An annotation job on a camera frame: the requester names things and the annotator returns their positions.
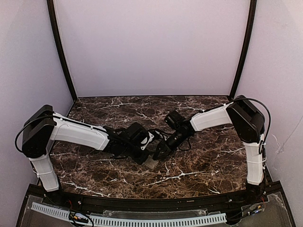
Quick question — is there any white universal remote control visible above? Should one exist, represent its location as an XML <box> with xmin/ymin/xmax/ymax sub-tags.
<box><xmin>143</xmin><ymin>155</ymin><xmax>159</xmax><ymax>169</ymax></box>

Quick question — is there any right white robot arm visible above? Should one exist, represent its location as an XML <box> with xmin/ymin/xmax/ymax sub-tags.
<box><xmin>153</xmin><ymin>96</ymin><xmax>269</xmax><ymax>185</ymax></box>

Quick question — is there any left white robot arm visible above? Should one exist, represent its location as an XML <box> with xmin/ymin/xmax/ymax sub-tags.
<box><xmin>17</xmin><ymin>105</ymin><xmax>153</xmax><ymax>192</ymax></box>

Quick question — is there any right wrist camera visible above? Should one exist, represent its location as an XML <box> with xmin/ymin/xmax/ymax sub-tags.
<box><xmin>151</xmin><ymin>129</ymin><xmax>171</xmax><ymax>140</ymax></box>

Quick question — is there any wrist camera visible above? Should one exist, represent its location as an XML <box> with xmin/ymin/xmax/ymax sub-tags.
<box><xmin>140</xmin><ymin>132</ymin><xmax>154</xmax><ymax>150</ymax></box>
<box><xmin>151</xmin><ymin>129</ymin><xmax>171</xmax><ymax>140</ymax></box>

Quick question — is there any right black camera cable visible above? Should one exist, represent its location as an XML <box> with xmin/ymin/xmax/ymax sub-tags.
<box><xmin>178</xmin><ymin>139</ymin><xmax>192</xmax><ymax>152</ymax></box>

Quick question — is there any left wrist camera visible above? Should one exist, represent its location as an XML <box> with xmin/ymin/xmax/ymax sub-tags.
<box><xmin>140</xmin><ymin>132</ymin><xmax>154</xmax><ymax>150</ymax></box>

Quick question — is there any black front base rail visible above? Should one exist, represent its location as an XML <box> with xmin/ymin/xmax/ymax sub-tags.
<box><xmin>40</xmin><ymin>190</ymin><xmax>248</xmax><ymax>213</ymax></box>

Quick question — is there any white slotted cable duct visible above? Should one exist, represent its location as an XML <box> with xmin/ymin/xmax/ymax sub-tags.
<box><xmin>31</xmin><ymin>202</ymin><xmax>227</xmax><ymax>227</ymax></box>

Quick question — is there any left black frame post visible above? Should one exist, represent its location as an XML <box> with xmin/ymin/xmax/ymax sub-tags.
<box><xmin>46</xmin><ymin>0</ymin><xmax>78</xmax><ymax>102</ymax></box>

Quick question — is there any black frame post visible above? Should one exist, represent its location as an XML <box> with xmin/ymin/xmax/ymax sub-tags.
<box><xmin>46</xmin><ymin>0</ymin><xmax>78</xmax><ymax>102</ymax></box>
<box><xmin>229</xmin><ymin>0</ymin><xmax>257</xmax><ymax>100</ymax></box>

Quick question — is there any right black frame post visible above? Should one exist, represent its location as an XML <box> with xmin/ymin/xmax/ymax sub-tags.
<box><xmin>229</xmin><ymin>0</ymin><xmax>257</xmax><ymax>100</ymax></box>

